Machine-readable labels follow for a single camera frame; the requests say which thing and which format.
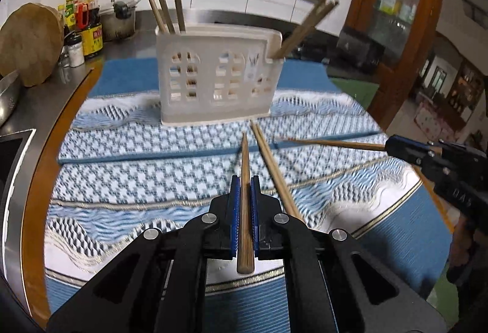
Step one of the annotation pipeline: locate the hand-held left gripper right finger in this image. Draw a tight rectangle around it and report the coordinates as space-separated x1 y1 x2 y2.
249 175 447 333

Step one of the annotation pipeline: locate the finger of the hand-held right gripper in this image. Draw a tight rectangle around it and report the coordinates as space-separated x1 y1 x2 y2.
384 134 440 167
435 141 464 156

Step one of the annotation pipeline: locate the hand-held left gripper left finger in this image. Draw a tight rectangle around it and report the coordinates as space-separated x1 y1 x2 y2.
46 175 242 333

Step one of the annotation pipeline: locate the white plastic utensil holder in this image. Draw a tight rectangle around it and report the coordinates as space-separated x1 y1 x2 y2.
155 23 284 126

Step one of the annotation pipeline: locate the person's right hand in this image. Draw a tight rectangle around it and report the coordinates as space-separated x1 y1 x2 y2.
447 213 478 281

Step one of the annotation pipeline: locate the blue patterned woven mat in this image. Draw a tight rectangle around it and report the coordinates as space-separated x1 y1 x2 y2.
43 153 459 333
57 58 386 167

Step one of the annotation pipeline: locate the black box appliance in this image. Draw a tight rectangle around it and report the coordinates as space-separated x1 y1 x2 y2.
337 26 386 75

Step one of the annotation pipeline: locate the yellow label sauce bottle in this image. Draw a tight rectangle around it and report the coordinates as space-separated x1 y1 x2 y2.
81 21 105 59

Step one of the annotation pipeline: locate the stainless steel pot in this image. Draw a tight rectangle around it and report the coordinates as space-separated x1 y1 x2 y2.
99 0 137 42

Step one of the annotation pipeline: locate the white salt shaker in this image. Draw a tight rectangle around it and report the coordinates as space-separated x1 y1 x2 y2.
66 34 85 68

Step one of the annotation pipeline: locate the black kitchen sink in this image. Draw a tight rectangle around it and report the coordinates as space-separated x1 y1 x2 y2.
0 128 37 212

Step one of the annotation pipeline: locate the stainless steel colander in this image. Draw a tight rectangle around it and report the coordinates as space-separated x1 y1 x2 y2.
0 70 22 127

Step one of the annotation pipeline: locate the green label bottle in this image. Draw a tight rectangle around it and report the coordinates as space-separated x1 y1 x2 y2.
63 0 77 33

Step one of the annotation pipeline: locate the round wooden cutting board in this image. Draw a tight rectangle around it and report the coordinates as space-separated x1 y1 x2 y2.
0 3 65 87

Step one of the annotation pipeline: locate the dark bottle with red handle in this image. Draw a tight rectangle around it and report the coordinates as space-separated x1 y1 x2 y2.
74 1 101 31

